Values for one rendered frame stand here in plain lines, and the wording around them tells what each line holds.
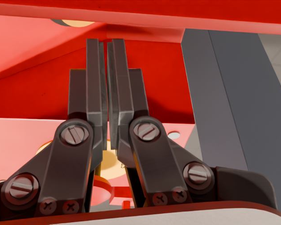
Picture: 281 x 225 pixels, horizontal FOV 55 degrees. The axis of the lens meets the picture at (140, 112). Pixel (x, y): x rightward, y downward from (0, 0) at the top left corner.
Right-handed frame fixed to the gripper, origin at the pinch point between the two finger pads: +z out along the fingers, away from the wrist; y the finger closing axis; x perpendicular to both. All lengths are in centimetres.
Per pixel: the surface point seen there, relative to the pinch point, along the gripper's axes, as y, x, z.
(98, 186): -0.5, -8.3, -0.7
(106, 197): 0.0, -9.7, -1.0
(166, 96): 4.1, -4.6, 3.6
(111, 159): 0.5, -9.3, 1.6
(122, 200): 18, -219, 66
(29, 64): -4.7, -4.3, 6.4
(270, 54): 75, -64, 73
